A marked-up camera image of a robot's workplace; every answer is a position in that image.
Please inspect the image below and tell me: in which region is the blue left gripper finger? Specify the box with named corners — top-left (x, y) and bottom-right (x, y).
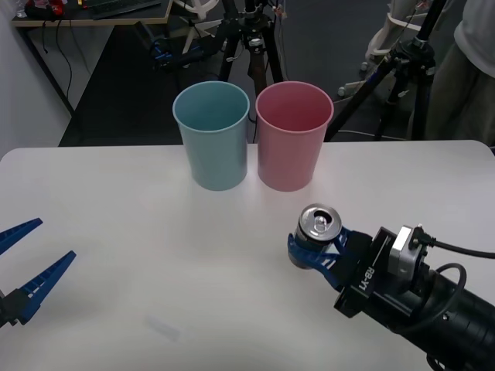
top-left (0, 250), bottom-right (77, 328)
top-left (0, 217), bottom-right (43, 256)

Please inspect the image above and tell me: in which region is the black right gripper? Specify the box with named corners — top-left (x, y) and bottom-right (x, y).
top-left (286, 226), bottom-right (425, 332)

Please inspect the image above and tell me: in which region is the silver drink can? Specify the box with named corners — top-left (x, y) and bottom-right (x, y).
top-left (286, 203), bottom-right (344, 270)

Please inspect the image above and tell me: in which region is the pink plastic bin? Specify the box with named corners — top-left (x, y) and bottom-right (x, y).
top-left (254, 80), bottom-right (334, 193)

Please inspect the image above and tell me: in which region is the pale blue plastic bin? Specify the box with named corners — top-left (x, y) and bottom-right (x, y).
top-left (172, 80), bottom-right (250, 192)

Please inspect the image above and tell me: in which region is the person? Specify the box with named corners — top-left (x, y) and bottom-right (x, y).
top-left (423, 0), bottom-right (495, 148)

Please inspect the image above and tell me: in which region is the black tripod with blue joints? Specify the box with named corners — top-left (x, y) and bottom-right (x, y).
top-left (323, 0), bottom-right (449, 142)

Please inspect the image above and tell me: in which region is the white chair base with castors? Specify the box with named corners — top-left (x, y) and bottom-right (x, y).
top-left (336, 0), bottom-right (425, 98)

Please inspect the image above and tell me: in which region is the red object on desk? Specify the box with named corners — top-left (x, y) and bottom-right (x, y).
top-left (23, 0), bottom-right (66, 15)

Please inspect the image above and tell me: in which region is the dark desk with wooden edge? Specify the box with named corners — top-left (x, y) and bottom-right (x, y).
top-left (10, 0), bottom-right (174, 117)

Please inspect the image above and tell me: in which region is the black and blue floor device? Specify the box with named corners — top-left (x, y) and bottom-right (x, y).
top-left (148, 35), bottom-right (218, 71)

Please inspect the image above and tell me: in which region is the dark keyboard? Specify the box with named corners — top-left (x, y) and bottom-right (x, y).
top-left (78, 0), bottom-right (162, 20)

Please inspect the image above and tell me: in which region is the white office chair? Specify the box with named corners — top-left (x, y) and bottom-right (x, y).
top-left (178, 0), bottom-right (222, 54)

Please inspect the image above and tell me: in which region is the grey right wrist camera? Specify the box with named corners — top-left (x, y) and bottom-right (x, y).
top-left (387, 225), bottom-right (429, 290)

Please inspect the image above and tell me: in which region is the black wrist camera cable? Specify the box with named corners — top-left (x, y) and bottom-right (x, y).
top-left (410, 223), bottom-right (495, 333)

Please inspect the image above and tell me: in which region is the black camera tripod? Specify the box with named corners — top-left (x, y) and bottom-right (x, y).
top-left (217, 0), bottom-right (286, 102)

